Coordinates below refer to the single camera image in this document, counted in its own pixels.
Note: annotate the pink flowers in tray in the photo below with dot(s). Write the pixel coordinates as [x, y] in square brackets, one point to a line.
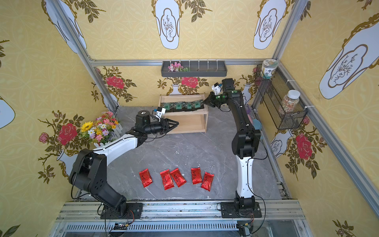
[177, 67]

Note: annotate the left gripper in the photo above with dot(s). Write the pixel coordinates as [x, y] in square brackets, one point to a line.
[163, 126]

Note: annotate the small circuit board left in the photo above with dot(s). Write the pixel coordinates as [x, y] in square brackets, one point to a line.
[121, 226]

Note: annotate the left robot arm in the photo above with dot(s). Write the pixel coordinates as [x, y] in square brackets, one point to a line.
[89, 171]

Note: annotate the black wire wall basket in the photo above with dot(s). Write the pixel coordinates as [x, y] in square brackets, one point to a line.
[272, 92]

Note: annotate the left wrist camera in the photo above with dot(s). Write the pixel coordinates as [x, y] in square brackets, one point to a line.
[159, 112]

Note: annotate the wooden two-tier shelf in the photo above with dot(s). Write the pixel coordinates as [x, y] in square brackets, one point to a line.
[189, 122]

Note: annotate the glass jar of sprinkles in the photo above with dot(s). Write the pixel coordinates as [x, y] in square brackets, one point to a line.
[289, 102]

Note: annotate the patterned lidded jar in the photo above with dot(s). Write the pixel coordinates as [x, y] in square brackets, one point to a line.
[268, 68]

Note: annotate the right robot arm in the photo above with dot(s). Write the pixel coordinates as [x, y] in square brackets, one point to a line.
[245, 142]

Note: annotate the flower bouquet in white planter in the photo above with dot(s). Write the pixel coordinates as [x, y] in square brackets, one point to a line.
[104, 130]

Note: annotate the red tea bag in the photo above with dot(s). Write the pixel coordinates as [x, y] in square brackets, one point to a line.
[146, 178]
[196, 175]
[167, 179]
[178, 177]
[207, 181]

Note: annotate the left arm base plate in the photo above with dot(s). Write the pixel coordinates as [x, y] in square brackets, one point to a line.
[128, 211]

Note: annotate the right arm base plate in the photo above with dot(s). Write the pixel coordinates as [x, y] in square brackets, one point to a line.
[228, 210]

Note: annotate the small connector right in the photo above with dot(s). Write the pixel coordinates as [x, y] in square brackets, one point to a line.
[244, 230]

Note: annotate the grey wall tray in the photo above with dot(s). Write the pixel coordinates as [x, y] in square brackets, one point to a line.
[197, 68]

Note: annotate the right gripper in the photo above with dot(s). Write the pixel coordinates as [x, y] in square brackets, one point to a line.
[213, 99]

